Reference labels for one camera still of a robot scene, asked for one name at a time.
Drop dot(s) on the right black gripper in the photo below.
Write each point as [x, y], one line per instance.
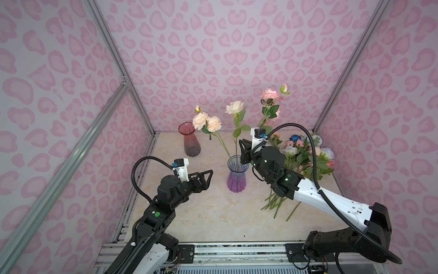
[245, 154]

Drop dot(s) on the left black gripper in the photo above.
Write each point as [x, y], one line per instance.
[203, 185]

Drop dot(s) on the purple blue glass vase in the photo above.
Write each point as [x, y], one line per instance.
[236, 181]

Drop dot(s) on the cream rose flower stem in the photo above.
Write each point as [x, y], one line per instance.
[237, 110]

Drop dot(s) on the peach carnation flower stem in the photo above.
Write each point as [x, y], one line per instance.
[210, 125]

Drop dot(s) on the pink carnation flower stem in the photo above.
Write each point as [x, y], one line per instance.
[270, 100]

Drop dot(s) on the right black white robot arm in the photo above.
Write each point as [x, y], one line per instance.
[368, 231]

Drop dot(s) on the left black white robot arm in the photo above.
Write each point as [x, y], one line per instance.
[150, 246]

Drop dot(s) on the red glass vase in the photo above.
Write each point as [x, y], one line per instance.
[191, 145]

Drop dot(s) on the pile of artificial flowers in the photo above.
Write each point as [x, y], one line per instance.
[299, 158]

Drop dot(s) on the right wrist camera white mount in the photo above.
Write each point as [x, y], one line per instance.
[258, 138]

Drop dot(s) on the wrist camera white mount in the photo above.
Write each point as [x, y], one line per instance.
[258, 138]
[180, 169]

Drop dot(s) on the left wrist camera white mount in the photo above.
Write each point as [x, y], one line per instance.
[180, 169]

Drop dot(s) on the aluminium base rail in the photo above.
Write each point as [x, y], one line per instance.
[262, 258]

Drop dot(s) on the left aluminium frame profile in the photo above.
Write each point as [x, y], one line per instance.
[26, 230]

